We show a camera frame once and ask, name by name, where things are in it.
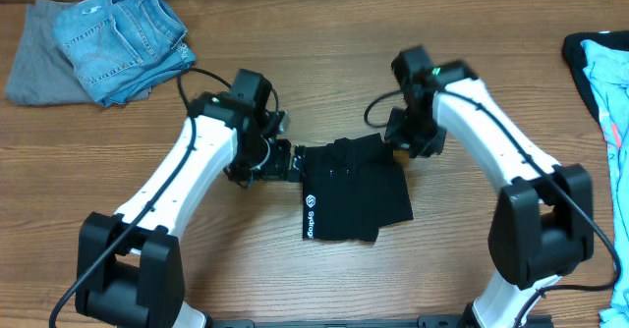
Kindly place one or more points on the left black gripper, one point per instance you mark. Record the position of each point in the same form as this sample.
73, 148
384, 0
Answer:
278, 169

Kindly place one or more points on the light blue t-shirt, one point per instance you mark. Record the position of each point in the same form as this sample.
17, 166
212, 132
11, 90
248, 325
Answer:
607, 73

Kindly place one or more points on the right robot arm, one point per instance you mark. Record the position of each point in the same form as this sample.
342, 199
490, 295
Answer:
540, 231

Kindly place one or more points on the folded blue denim jeans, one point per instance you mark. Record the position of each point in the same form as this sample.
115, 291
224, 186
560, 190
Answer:
121, 48

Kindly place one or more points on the black polo shirt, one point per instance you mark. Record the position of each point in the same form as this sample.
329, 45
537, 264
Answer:
351, 189

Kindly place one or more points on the black garment under blue shirt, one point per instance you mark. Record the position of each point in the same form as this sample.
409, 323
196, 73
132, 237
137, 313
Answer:
575, 57

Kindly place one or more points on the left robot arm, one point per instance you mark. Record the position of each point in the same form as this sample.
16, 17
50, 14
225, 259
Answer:
130, 269

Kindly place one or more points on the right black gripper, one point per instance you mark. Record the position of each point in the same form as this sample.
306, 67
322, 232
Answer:
410, 138

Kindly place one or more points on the folded grey garment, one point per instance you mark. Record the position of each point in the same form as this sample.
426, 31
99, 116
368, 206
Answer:
41, 73

